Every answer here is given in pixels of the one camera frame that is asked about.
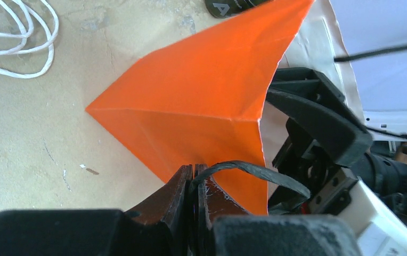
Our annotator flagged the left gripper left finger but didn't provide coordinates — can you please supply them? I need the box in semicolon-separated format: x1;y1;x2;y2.
0;165;193;255

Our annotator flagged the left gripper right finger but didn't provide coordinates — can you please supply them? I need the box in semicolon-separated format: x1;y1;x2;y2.
194;164;363;256

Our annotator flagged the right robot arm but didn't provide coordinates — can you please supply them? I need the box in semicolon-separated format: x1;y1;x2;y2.
266;68;407;226

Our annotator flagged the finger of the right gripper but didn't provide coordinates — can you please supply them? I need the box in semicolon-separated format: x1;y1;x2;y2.
266;67;372;168

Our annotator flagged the light blue paper bag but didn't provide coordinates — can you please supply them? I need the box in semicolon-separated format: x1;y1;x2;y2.
0;1;60;79

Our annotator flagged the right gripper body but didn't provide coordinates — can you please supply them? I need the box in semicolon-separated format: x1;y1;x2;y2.
272;119;358;215

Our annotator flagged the black paper cup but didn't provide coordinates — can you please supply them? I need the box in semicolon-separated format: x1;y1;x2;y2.
204;0;268;19

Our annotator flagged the orange paper bag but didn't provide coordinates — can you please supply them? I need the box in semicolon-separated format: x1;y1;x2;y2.
85;0;407;216

